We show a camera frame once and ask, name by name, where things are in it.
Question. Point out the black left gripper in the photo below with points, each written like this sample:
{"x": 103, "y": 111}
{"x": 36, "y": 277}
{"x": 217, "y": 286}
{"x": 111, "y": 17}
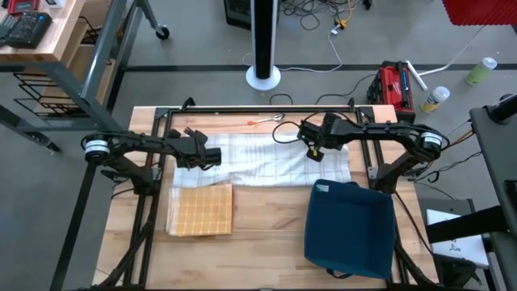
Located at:
{"x": 192, "y": 151}

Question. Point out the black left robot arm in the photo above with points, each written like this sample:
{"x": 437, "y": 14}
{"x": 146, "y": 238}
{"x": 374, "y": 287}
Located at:
{"x": 133, "y": 143}

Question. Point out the small white box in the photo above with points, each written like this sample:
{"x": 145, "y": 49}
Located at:
{"x": 54, "y": 2}

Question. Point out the white waffle towel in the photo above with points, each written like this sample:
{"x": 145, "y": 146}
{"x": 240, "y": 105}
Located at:
{"x": 262, "y": 159}

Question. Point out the yellow checked towel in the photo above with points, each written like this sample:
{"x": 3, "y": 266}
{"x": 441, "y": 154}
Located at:
{"x": 202, "y": 210}

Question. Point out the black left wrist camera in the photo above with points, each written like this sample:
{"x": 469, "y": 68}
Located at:
{"x": 213, "y": 156}

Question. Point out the red flat device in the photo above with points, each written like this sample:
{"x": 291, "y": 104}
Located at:
{"x": 22, "y": 6}

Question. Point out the white paper sheet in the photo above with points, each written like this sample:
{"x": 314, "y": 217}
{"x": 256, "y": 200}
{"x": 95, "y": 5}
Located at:
{"x": 464, "y": 248}

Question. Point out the red black tool case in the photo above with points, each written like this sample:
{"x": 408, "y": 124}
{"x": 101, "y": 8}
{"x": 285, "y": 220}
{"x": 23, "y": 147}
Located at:
{"x": 392, "y": 87}

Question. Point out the orange power plug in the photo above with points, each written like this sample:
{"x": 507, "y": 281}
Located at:
{"x": 341, "y": 23}

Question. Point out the grey equipment cart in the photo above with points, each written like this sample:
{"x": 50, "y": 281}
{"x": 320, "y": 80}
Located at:
{"x": 497, "y": 161}

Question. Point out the green wipes canister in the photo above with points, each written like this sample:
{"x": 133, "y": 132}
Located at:
{"x": 480, "y": 72}

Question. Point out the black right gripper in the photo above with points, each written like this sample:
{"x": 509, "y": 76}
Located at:
{"x": 323, "y": 131}

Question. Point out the yellow white wipes canister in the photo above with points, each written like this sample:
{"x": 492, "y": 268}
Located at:
{"x": 435, "y": 99}

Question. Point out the wooden workbench grey frame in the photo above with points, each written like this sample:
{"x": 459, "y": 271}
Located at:
{"x": 40, "y": 44}

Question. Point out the black floor box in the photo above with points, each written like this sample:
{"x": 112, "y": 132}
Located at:
{"x": 238, "y": 12}

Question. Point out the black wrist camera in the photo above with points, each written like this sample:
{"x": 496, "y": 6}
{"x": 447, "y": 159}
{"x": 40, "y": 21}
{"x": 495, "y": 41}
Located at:
{"x": 213, "y": 156}
{"x": 316, "y": 155}

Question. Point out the white plastic tube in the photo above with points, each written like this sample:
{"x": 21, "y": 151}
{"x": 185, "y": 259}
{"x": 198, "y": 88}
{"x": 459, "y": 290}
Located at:
{"x": 416, "y": 74}

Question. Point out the navy fabric storage bin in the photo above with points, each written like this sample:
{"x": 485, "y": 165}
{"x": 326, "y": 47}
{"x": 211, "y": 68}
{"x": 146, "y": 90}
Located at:
{"x": 349, "y": 230}

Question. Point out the red foam panel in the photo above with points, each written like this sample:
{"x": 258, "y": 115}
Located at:
{"x": 480, "y": 10}

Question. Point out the black caster wheel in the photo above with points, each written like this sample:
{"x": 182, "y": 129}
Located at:
{"x": 162, "y": 32}

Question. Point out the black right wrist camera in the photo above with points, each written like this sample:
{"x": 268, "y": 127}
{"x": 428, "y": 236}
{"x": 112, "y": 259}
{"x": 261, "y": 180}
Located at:
{"x": 316, "y": 155}

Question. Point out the black keypad device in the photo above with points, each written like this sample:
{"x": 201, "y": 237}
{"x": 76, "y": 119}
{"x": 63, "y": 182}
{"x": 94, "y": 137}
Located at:
{"x": 28, "y": 30}

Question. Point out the black aluminium table frame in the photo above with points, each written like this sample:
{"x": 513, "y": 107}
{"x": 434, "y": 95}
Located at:
{"x": 250, "y": 109}

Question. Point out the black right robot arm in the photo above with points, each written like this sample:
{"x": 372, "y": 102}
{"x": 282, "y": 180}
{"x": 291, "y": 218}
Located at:
{"x": 383, "y": 129}

